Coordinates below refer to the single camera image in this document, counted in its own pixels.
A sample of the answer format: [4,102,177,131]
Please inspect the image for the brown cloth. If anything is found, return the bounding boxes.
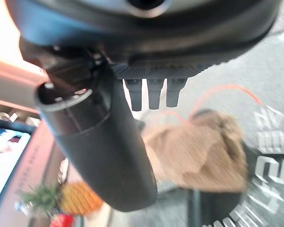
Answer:
[142,109,249,193]

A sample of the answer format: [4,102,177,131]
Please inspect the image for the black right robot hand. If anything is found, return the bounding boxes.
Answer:
[5,0,283,212]

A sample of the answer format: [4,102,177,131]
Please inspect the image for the wooden shelf unit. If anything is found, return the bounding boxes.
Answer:
[0,55,69,227]

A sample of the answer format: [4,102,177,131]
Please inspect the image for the pineapple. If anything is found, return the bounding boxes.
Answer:
[19,181,104,217]

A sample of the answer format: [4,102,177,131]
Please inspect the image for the red fruit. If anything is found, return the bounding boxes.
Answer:
[49,213,75,227]

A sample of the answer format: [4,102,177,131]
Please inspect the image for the thin red cable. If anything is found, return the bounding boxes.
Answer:
[153,84,263,123]

